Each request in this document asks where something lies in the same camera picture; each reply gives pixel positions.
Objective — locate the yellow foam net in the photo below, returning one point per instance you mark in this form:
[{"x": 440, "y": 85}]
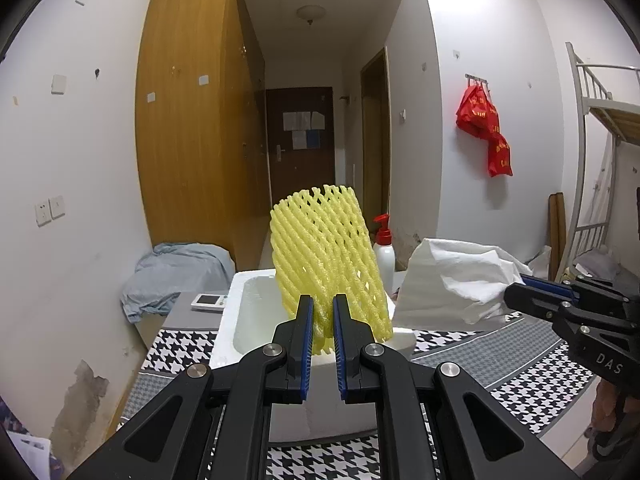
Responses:
[{"x": 325, "y": 250}]

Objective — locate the white blank wall plate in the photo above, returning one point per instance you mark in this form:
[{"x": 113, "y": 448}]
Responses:
[{"x": 59, "y": 84}]

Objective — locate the white remote control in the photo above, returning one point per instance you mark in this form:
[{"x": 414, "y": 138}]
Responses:
[{"x": 210, "y": 301}]

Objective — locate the light blue cloth bundle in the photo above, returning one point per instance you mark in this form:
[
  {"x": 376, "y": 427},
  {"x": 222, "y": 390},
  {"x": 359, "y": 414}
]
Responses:
[{"x": 170, "y": 270}]

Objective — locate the red plastic bag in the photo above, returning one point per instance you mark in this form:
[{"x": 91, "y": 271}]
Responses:
[{"x": 482, "y": 120}]

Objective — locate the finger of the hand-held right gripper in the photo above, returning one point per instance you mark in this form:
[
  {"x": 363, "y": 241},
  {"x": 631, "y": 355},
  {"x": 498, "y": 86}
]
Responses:
[
  {"x": 545, "y": 285},
  {"x": 525, "y": 300}
]

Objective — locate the white wall socket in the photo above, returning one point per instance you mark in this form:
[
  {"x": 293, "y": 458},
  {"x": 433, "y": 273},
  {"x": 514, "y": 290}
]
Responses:
[{"x": 43, "y": 212}]

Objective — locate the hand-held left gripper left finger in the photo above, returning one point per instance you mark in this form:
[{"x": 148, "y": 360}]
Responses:
[{"x": 306, "y": 350}]

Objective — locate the round ceiling lamp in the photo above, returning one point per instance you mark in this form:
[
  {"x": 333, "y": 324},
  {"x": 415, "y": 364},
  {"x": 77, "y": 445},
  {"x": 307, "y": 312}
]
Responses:
[{"x": 310, "y": 14}]

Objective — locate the metal wall hook rack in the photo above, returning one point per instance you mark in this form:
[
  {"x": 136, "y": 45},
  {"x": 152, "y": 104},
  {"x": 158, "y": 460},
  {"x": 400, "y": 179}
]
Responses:
[{"x": 477, "y": 80}]

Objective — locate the white paper notice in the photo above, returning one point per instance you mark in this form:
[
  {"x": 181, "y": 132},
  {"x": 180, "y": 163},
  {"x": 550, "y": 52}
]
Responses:
[{"x": 302, "y": 120}]

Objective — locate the houndstooth blanket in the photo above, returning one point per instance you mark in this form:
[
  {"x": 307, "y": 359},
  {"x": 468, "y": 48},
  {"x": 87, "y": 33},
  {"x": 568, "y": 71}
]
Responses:
[{"x": 525, "y": 395}]

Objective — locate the wooden wardrobe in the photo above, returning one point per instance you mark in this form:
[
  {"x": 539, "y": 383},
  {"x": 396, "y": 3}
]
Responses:
[{"x": 200, "y": 160}]

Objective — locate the wooden side door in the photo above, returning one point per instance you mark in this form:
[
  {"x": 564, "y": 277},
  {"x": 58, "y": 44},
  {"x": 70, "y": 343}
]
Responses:
[{"x": 375, "y": 150}]

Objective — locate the person's right hand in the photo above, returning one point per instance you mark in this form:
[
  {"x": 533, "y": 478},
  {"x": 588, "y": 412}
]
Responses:
[{"x": 607, "y": 410}]

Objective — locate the blue paper notice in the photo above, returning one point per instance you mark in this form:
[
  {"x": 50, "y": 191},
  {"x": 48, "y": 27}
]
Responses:
[{"x": 306, "y": 140}]

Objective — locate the white foam box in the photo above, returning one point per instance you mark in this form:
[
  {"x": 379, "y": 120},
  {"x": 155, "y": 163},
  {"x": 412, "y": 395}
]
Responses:
[{"x": 245, "y": 310}]

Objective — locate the white wall switch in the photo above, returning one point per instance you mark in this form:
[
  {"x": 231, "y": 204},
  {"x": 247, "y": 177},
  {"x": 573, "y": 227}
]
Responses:
[{"x": 58, "y": 206}]

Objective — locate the dark brown door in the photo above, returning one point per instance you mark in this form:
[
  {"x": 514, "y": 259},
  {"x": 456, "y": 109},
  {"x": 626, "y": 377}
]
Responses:
[{"x": 300, "y": 180}]

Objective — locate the white metal bunk bed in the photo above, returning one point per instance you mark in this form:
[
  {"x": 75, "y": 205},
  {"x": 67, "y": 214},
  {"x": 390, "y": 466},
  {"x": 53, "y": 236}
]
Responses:
[{"x": 582, "y": 160}]

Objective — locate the brown wooden board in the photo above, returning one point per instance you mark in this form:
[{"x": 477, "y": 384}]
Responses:
[{"x": 556, "y": 230}]

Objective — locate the white red pump bottle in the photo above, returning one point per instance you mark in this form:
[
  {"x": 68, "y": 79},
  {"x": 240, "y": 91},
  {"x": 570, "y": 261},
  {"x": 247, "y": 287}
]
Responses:
[{"x": 386, "y": 260}]

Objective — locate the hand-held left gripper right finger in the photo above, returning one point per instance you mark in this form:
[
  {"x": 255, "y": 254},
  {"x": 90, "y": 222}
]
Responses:
[{"x": 340, "y": 350}]

